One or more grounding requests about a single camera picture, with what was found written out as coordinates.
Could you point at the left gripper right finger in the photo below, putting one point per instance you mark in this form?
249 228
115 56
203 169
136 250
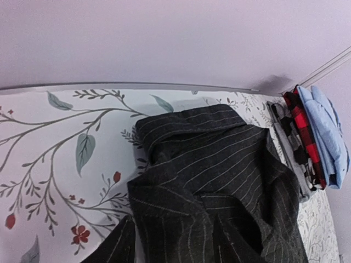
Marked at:
230 246

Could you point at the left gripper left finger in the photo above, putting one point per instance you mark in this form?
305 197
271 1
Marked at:
118 246

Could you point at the black pinstriped long sleeve shirt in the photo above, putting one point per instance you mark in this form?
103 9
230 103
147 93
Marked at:
208 162

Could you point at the floral patterned table mat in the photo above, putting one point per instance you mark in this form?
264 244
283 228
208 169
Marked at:
67 157

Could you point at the light blue folded shirt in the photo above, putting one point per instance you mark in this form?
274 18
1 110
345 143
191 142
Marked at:
326 127

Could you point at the red black plaid folded shirt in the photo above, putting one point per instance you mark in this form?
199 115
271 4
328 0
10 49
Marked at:
304 127

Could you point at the right aluminium frame post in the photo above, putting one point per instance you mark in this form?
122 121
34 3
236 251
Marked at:
327 68

